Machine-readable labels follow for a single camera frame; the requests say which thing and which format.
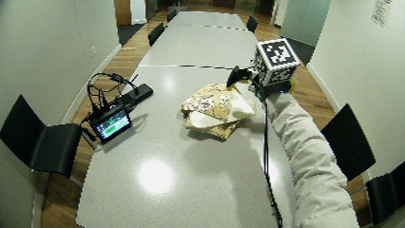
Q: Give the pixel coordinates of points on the small black monitor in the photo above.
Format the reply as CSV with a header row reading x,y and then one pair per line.
x,y
112,126

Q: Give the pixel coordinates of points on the black camera bar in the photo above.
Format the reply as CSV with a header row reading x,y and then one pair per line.
x,y
133,95

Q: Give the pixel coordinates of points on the beige patterned cloth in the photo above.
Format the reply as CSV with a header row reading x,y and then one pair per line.
x,y
213,110

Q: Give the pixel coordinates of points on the white marker cube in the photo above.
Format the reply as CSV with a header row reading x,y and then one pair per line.
x,y
276,61

